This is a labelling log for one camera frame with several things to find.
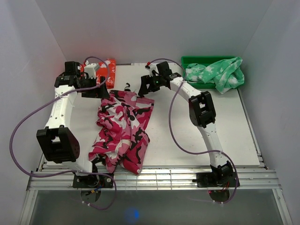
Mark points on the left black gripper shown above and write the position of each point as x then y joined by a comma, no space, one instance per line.
102,93

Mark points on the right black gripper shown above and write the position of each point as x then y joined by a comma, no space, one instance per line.
144,80

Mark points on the pink camouflage trousers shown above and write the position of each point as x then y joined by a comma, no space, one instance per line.
122,138

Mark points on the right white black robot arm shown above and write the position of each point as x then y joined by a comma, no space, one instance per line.
202,114

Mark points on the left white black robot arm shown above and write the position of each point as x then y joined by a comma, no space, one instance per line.
57,142

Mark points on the folded orange white trousers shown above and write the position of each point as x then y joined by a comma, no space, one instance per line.
103,71

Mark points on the green tie-dye trousers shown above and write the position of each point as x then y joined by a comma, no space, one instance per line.
224,74

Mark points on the green plastic bin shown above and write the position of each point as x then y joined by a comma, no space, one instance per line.
185,60

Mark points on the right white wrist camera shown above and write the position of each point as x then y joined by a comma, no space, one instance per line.
151,69

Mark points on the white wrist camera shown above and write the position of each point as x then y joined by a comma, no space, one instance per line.
151,69
91,69

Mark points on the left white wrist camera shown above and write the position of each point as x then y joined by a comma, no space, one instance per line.
91,69

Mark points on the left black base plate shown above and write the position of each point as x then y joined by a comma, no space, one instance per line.
92,181

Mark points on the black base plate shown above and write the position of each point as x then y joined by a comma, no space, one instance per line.
209,180
92,181

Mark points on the aluminium frame rail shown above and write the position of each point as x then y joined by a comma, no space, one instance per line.
162,179

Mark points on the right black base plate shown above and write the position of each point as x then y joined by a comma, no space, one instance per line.
209,180

